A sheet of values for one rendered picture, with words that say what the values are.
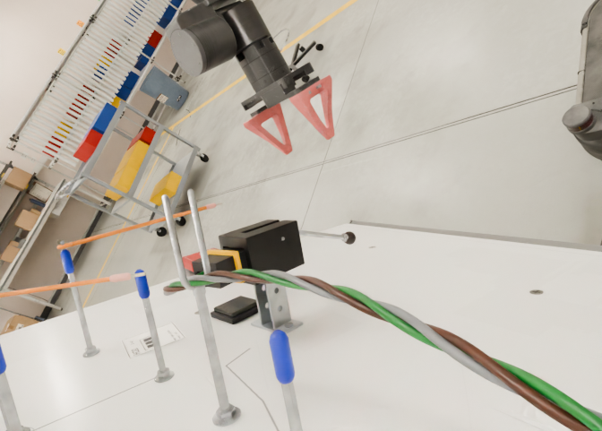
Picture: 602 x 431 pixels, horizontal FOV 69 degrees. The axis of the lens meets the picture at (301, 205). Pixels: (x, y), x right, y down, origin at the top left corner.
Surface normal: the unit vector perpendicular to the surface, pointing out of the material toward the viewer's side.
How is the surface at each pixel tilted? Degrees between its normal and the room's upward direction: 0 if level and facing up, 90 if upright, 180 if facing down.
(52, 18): 90
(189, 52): 60
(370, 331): 49
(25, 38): 90
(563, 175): 0
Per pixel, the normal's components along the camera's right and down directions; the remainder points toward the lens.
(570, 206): -0.74, -0.46
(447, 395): -0.18, -0.97
